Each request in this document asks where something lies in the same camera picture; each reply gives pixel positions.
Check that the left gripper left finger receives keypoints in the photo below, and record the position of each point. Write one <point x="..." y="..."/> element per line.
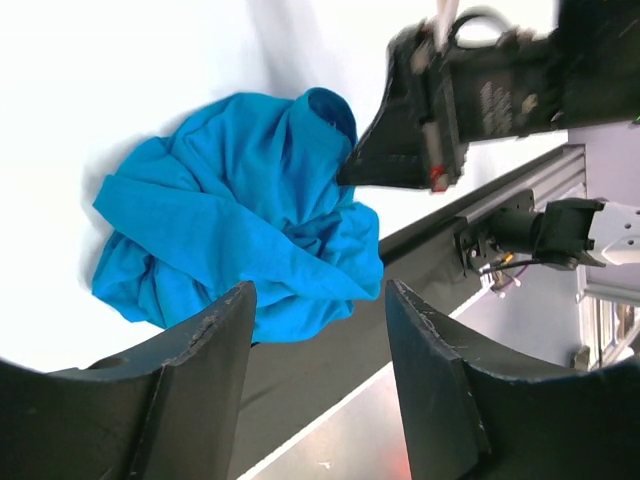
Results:
<point x="164" y="409"/>

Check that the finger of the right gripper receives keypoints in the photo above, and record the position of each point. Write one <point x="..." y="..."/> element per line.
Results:
<point x="391" y="151"/>

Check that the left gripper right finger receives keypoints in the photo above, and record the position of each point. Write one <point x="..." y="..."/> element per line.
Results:
<point x="473" y="408"/>

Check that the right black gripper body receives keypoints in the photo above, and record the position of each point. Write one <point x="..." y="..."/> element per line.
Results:
<point x="488" y="80"/>

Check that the blue t shirt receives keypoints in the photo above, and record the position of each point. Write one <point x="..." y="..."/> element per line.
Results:
<point x="243" y="191"/>

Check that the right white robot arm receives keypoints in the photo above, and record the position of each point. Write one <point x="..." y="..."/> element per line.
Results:
<point x="598" y="67"/>

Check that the black table edge strip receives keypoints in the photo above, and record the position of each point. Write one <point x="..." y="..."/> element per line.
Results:
<point x="287" y="386"/>

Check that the aluminium front rail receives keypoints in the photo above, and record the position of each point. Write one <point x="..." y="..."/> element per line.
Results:
<point x="546" y="175"/>

